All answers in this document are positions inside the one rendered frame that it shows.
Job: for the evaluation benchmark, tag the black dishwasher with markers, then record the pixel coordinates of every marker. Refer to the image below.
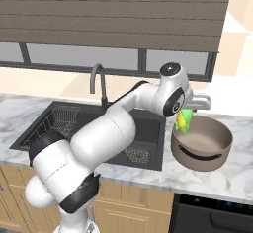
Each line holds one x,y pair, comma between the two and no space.
210,215

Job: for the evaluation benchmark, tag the light wooden cupboard door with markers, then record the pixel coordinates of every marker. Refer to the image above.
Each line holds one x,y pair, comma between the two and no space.
131,220
13,197

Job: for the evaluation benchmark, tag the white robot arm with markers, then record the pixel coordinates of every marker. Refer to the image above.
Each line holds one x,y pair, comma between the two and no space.
99,138

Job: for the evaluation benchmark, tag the black kitchen sink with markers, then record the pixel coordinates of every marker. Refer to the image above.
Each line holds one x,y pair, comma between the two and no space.
150,135

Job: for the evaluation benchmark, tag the cream range hood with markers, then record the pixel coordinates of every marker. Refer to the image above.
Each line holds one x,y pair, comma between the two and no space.
235,39

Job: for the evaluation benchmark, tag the dark grey curved tap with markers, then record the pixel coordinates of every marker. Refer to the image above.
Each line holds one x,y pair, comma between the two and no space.
103,89

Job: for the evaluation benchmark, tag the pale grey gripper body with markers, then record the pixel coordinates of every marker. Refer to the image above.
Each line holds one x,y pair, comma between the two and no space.
201,101

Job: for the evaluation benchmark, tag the light wooden drawer front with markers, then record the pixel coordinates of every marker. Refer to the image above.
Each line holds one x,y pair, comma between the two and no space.
138,192

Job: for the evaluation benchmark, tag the yellow corn with green husk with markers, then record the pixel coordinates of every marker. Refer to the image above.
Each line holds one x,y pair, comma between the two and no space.
182,121

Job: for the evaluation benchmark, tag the brown window blind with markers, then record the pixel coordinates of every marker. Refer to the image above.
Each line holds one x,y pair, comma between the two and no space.
112,13

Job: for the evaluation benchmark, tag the dark grey window frame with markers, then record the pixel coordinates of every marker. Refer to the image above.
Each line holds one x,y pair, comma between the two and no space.
142,61

